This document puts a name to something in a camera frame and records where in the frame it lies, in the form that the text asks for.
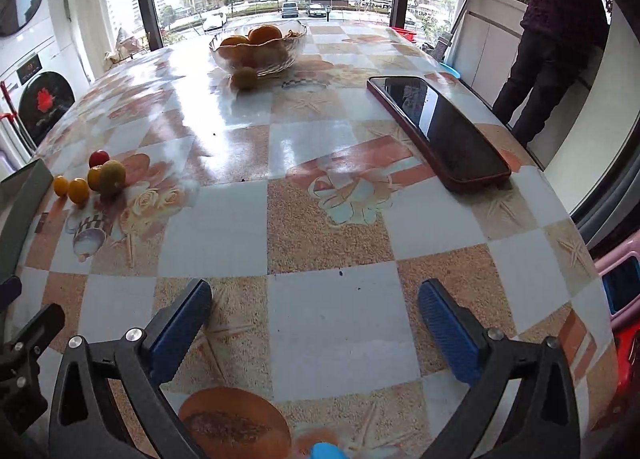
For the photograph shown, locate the yellow tomato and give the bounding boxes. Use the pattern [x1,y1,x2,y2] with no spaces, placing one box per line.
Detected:
[67,178,91,206]
[53,175,70,197]
[87,166,102,193]

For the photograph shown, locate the brown-green round fruit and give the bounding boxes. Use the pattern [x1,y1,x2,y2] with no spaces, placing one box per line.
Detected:
[99,160,127,196]

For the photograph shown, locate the blue gloved hand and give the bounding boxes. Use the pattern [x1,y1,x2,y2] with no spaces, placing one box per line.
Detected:
[309,443,348,459]

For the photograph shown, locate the pink stool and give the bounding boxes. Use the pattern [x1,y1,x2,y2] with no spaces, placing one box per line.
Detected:
[596,231,639,329]

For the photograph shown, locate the grey cardboard tray box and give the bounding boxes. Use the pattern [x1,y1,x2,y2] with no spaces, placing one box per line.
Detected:
[0,159,53,281]

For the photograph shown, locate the smartphone in red case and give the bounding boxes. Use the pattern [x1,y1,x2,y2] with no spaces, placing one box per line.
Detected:
[367,76,511,194]

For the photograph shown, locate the red cherry tomato far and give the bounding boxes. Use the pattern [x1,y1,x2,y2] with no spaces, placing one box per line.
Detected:
[88,149,111,168]

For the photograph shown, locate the lower washing machine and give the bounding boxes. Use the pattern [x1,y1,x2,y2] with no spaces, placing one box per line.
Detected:
[1,36,89,148]

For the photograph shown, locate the blue plastic basin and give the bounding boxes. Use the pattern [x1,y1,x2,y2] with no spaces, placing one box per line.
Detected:
[439,63,461,79]

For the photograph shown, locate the brown fruit beside bowl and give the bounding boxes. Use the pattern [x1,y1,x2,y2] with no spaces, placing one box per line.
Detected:
[231,67,258,91]

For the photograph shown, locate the white cabinet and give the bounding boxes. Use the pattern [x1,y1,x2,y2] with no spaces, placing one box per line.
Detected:
[446,0,526,106]

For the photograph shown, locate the orange in bowl front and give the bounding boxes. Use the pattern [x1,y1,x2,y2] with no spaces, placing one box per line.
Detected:
[217,36,250,60]

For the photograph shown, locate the orange in bowl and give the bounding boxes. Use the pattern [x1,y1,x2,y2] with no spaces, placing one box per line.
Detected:
[217,36,250,60]
[247,24,283,45]

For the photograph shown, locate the glass fruit bowl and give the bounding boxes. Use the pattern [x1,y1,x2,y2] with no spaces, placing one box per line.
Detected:
[208,20,309,77]

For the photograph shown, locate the red plastic basin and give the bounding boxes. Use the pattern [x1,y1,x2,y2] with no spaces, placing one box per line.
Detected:
[393,27,416,43]

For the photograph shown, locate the person in dark clothes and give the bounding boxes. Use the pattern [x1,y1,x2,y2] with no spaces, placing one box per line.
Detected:
[492,0,608,146]

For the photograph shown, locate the orange in bowl top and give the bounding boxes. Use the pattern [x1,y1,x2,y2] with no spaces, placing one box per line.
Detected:
[247,24,283,45]

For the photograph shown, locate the upper dryer machine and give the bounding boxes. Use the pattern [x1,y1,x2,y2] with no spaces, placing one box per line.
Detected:
[1,0,65,44]

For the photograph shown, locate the red-handled mop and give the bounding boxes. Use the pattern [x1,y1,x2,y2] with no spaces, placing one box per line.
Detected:
[1,81,36,169]

